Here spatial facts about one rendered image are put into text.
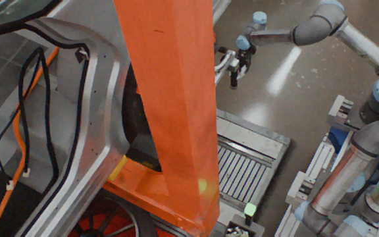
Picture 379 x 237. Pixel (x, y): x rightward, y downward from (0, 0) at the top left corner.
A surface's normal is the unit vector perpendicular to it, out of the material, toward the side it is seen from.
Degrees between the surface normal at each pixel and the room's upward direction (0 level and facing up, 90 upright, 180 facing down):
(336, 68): 0
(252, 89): 0
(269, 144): 0
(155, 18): 90
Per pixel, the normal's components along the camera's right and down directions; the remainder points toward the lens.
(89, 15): 0.85, 0.29
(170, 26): -0.48, 0.76
